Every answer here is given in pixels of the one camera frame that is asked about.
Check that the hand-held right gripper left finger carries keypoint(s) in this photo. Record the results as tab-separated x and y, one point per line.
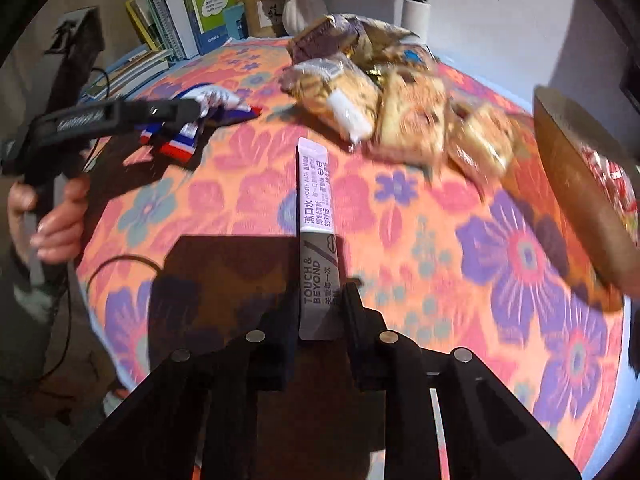
286	340

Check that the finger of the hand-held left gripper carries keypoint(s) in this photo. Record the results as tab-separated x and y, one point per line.
165	110

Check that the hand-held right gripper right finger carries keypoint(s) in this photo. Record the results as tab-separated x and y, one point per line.
356	335

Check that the blue white red snack packet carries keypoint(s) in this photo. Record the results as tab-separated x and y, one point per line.
222	102

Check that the purple mouthwash sachet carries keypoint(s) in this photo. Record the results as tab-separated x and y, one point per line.
315	200

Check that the brown wooden basket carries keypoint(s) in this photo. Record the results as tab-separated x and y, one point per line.
565	175

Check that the person's left hand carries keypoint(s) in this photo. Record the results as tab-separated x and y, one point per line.
57	230

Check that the stack of flat books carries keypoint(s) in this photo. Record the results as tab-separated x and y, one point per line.
135	67

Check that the black upright object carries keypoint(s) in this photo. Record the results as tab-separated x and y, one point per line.
75	45

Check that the row of upright books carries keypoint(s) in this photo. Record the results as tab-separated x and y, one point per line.
165	5

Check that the brown paper box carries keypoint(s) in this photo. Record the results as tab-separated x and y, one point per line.
260	17

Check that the purple snack packet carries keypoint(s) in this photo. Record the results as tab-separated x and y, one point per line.
315	40

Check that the white ribbed vase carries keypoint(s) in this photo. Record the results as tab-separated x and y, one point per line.
297	7

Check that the brown bread packet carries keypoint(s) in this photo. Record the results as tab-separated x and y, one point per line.
480	140
410	115

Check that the pale snack packet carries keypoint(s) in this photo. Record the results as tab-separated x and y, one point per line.
385	35

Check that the white desk lamp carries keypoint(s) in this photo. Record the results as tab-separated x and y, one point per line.
415	5

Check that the red patterned snack packet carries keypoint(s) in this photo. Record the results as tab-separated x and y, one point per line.
607	175

